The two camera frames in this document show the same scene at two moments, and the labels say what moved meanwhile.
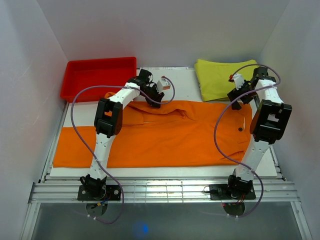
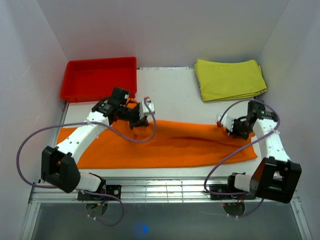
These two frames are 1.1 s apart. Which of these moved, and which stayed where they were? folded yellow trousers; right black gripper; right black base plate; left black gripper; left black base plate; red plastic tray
Moved: right black gripper; left black gripper
Stayed: right black base plate; folded yellow trousers; left black base plate; red plastic tray
